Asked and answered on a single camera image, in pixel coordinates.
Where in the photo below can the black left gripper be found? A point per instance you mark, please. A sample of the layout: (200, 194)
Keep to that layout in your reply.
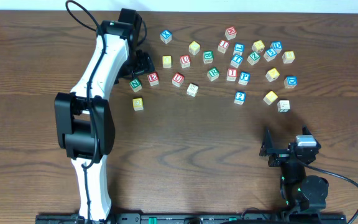
(142, 65)

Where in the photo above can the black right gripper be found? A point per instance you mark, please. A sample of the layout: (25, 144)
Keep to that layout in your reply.
(283, 154)

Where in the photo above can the green N wooden block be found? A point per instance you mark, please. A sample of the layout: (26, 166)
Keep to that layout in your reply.
(136, 85)

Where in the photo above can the red E wooden block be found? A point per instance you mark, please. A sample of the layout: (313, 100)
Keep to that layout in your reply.
(153, 78)

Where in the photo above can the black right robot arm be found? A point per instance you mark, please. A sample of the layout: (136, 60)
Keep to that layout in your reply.
(303, 193)

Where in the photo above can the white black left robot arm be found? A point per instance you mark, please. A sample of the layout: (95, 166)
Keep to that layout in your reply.
(83, 117)

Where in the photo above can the yellow O wooden block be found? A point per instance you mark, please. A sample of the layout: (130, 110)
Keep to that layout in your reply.
(167, 61)

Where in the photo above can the wood L top block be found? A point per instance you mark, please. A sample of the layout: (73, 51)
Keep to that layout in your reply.
(283, 106)

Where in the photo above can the blue X wooden block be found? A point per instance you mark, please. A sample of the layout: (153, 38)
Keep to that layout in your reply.
(166, 36)

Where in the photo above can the yellow G wooden block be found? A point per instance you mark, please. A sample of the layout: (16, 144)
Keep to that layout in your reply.
(138, 104)

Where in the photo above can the red U block lower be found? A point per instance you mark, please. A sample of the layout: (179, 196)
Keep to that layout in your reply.
(178, 79)

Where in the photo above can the red u block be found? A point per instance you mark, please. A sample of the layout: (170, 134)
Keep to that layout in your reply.
(185, 61)
(178, 79)

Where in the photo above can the yellow S wooden block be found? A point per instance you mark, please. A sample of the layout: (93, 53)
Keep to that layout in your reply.
(270, 97)

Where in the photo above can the red U block upper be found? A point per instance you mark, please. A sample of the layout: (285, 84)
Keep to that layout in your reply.
(185, 61)

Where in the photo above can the blue D block lower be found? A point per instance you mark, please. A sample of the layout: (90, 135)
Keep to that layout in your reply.
(290, 82)

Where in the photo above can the blue d block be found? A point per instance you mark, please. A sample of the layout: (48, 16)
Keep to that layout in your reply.
(276, 46)
(290, 82)

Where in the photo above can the yellow block upper middle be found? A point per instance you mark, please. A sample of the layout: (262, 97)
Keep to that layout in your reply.
(194, 48)

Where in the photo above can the plain wood top block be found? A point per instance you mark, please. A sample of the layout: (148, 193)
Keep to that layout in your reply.
(192, 89)

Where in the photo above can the blue 2 wooden block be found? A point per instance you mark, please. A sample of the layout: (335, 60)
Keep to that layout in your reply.
(240, 98)

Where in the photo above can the yellow A wooden block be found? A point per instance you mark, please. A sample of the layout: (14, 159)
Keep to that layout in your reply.
(272, 74)

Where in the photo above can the green B wooden block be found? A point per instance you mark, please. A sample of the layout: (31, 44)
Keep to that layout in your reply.
(208, 56)

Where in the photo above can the blue P wooden block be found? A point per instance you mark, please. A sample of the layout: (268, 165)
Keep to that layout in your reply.
(244, 78)

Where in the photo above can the green R wooden block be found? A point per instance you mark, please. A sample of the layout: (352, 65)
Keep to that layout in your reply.
(213, 74)

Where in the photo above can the yellow 8 wooden block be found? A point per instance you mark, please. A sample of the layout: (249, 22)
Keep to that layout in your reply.
(288, 57)

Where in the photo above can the red I block lower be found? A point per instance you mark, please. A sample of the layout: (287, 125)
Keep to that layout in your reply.
(231, 74)

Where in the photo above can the red i block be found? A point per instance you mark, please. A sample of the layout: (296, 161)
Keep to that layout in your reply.
(223, 46)
(231, 74)

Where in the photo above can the blue 5 wooden block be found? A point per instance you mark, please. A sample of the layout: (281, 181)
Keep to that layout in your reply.
(270, 54)

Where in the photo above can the red I block upper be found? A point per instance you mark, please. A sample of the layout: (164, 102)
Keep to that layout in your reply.
(223, 46)

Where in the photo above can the green Z wooden block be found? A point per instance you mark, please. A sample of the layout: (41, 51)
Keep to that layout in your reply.
(253, 58)

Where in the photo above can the blue D block upper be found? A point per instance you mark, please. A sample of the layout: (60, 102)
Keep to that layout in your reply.
(276, 46)

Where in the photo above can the blue T wooden block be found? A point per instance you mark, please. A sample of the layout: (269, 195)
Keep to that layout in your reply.
(236, 60)

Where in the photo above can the red H wooden block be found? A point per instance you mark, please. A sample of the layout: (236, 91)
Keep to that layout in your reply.
(230, 33)

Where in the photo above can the yellow block near D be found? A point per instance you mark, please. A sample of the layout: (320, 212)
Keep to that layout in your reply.
(258, 46)

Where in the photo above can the blue L wooden block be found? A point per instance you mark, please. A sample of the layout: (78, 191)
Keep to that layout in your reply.
(238, 49)

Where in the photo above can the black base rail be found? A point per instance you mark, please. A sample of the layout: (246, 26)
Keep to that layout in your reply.
(252, 217)

